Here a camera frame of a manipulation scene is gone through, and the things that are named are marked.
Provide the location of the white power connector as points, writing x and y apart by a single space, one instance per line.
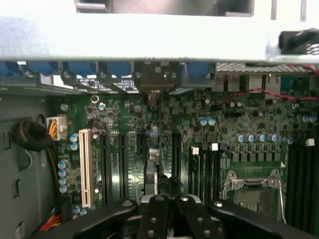
59 124

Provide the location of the white expansion slot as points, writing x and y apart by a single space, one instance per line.
86 166

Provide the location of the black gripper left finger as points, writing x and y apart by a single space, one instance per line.
154 219

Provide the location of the silver rear port row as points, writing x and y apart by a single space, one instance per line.
256 82

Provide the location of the black long expansion slot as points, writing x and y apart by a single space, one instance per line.
123 164
105 166
176 154

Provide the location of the CPU socket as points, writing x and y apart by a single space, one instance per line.
251 199

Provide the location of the green Dell motherboard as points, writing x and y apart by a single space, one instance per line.
224 129

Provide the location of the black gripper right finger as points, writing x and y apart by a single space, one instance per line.
197 221

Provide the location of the black open PC case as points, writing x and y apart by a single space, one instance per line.
149 37

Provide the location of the black short expansion slot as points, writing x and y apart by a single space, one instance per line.
141 147

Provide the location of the black RAM slot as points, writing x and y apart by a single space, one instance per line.
218 174
291 179
192 174
316 179
211 174
309 179
300 179
203 174

